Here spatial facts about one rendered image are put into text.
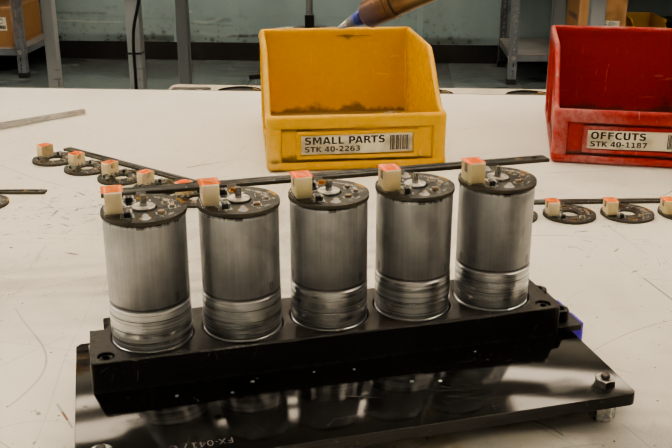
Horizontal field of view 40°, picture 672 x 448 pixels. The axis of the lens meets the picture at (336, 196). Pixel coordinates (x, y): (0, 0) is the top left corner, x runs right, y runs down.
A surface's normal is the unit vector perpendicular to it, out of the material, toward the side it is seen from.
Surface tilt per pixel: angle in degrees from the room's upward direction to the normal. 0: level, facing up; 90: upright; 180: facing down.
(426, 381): 0
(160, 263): 90
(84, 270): 0
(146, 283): 90
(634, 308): 0
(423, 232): 90
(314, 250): 90
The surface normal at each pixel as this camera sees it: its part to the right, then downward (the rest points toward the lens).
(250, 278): 0.29, 0.32
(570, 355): 0.00, -0.94
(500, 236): 0.04, 0.33
